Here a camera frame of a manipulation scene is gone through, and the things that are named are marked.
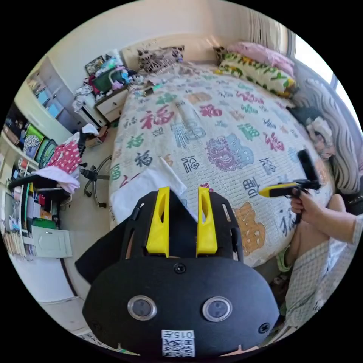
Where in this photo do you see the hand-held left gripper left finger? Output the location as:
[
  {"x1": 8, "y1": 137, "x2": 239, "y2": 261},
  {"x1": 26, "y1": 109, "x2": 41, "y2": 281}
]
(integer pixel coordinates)
[{"x1": 146, "y1": 186, "x2": 171, "y2": 258}]

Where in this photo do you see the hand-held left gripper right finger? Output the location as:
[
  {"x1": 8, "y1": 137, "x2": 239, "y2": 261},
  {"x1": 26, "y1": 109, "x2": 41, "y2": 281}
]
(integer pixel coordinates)
[{"x1": 196, "y1": 186, "x2": 219, "y2": 258}]

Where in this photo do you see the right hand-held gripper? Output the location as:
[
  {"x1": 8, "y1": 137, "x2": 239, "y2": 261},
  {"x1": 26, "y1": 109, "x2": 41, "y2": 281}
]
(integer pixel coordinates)
[{"x1": 258, "y1": 178, "x2": 321, "y2": 225}]

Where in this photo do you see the person's right forearm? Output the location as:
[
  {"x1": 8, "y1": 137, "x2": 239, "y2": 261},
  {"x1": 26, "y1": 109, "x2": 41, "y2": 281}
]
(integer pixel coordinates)
[{"x1": 315, "y1": 203, "x2": 363, "y2": 245}]

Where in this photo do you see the white t-shirt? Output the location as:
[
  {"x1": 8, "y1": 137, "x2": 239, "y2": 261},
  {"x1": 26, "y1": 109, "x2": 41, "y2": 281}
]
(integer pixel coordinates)
[{"x1": 110, "y1": 157, "x2": 199, "y2": 225}]

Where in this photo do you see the person's right hand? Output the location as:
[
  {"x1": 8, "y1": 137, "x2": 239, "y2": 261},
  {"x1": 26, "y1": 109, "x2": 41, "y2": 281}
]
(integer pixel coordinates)
[{"x1": 290, "y1": 188, "x2": 324, "y2": 228}]

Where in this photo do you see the fluffy cream plush toy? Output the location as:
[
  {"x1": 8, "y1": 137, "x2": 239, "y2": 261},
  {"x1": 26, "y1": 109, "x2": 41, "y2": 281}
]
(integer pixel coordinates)
[{"x1": 306, "y1": 116, "x2": 336, "y2": 160}]

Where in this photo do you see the black cloth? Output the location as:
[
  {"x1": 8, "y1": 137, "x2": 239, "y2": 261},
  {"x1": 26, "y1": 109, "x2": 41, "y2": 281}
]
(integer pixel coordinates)
[{"x1": 285, "y1": 105, "x2": 316, "y2": 126}]

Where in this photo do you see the office chair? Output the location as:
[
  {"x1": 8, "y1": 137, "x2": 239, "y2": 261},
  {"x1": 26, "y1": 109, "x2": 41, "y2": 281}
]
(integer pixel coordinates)
[{"x1": 79, "y1": 154, "x2": 113, "y2": 209}]

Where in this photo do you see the grey wavy striped blanket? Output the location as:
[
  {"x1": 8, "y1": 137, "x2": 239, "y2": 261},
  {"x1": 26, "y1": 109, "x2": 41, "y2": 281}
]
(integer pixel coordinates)
[{"x1": 293, "y1": 77, "x2": 363, "y2": 194}]

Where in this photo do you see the bed with printed quilt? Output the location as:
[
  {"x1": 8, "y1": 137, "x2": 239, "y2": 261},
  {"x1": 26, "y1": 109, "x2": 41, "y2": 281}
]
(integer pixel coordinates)
[{"x1": 109, "y1": 47, "x2": 341, "y2": 268}]

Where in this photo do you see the person's body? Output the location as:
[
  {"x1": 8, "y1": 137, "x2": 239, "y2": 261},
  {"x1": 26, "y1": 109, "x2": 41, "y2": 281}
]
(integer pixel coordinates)
[{"x1": 276, "y1": 192, "x2": 363, "y2": 331}]

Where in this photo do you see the pile of clothes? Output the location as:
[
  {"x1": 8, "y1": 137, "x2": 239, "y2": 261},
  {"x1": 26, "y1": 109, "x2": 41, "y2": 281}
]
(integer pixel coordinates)
[{"x1": 33, "y1": 124, "x2": 100, "y2": 194}]

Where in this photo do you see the floral rolled blanket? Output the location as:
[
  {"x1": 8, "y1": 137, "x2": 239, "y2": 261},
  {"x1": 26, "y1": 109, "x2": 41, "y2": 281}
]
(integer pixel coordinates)
[{"x1": 217, "y1": 52, "x2": 298, "y2": 98}]

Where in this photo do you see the pink pillow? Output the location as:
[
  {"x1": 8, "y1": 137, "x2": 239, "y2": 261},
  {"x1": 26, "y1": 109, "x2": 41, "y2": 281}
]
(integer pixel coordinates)
[{"x1": 226, "y1": 42, "x2": 295, "y2": 76}]

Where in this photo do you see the cluttered nightstand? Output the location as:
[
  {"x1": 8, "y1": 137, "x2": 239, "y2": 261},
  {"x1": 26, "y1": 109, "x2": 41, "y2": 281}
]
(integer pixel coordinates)
[{"x1": 73, "y1": 50, "x2": 142, "y2": 125}]

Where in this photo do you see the window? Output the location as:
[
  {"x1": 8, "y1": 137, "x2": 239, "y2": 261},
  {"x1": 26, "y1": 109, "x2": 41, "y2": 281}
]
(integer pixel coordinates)
[{"x1": 294, "y1": 33, "x2": 351, "y2": 96}]

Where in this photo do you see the cluttered shelf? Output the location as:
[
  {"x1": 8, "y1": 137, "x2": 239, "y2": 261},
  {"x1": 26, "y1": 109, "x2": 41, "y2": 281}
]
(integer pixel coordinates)
[{"x1": 0, "y1": 103, "x2": 73, "y2": 259}]

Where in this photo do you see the curtain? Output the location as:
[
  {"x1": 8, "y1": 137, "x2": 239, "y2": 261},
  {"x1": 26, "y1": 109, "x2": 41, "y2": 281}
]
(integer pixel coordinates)
[{"x1": 249, "y1": 16, "x2": 296, "y2": 56}]

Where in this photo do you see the white cupboard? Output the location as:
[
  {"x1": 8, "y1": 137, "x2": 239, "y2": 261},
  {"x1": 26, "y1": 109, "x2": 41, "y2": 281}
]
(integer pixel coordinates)
[{"x1": 26, "y1": 56, "x2": 100, "y2": 134}]

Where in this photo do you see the dark patterned pillow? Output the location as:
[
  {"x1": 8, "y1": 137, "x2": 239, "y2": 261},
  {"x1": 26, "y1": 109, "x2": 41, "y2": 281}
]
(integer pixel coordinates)
[{"x1": 137, "y1": 45, "x2": 185, "y2": 73}]

